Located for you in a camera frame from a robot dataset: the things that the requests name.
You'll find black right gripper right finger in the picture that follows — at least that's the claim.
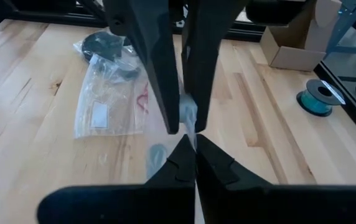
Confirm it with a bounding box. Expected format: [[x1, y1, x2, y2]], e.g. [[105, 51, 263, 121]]
[[196, 134, 356, 224]]

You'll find blue rubber band tangle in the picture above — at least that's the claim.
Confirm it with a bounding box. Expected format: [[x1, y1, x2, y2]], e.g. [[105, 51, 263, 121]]
[[146, 142, 169, 179]]

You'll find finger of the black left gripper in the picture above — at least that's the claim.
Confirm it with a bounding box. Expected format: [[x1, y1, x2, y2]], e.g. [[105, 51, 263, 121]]
[[103, 0, 180, 135], [180, 0, 250, 134]]

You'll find red rubber band tangle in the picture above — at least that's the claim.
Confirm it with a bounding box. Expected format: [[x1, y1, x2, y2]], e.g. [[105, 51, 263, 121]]
[[135, 82, 150, 114]]

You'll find black round puck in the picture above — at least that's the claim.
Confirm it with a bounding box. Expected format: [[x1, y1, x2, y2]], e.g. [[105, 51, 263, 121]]
[[295, 78, 347, 118]]

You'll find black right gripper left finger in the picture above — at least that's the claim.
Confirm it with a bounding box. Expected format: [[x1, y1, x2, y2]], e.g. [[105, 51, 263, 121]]
[[36, 134, 197, 224]]

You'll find grey metal wheeled cart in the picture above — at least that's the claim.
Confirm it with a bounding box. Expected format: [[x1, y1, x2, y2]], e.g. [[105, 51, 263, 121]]
[[324, 0, 356, 96]]

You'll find small open cardboard box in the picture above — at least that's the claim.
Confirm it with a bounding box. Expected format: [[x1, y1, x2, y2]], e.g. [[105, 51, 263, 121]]
[[260, 0, 343, 73]]

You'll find black wide rubber band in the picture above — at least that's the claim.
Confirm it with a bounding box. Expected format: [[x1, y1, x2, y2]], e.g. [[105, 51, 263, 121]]
[[81, 30, 124, 62], [115, 67, 141, 80]]

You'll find clear plastic bag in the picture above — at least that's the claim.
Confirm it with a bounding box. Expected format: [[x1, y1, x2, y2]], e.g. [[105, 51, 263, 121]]
[[73, 54, 154, 140], [143, 92, 199, 187]]

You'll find clear zip slider bag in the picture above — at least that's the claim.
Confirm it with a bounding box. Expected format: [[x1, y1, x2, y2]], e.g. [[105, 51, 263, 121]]
[[73, 30, 142, 82]]

